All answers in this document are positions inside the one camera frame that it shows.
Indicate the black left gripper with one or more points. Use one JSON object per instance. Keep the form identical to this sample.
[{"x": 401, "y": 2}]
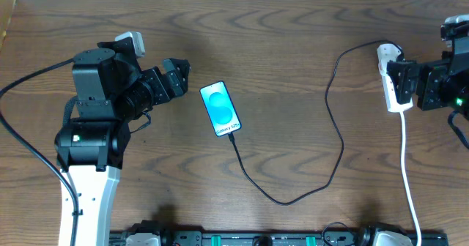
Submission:
[{"x": 161, "y": 88}]

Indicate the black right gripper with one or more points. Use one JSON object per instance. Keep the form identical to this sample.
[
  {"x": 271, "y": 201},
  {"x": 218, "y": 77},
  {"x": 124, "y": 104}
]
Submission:
[{"x": 426, "y": 86}]

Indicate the blue Samsung Galaxy smartphone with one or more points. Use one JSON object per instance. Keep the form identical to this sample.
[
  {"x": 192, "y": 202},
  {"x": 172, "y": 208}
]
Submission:
[{"x": 220, "y": 109}]

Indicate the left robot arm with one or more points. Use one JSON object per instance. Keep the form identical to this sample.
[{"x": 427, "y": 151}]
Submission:
[{"x": 112, "y": 90}]

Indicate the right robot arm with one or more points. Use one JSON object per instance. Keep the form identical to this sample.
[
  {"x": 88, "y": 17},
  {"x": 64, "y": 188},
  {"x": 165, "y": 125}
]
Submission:
[{"x": 458, "y": 56}]

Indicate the white power strip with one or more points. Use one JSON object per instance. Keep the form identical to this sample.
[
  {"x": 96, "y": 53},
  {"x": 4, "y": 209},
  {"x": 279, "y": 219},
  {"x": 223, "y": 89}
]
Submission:
[{"x": 390, "y": 96}]

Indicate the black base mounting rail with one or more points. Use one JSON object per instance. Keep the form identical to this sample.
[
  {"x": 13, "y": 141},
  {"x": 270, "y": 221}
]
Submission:
[{"x": 153, "y": 233}]

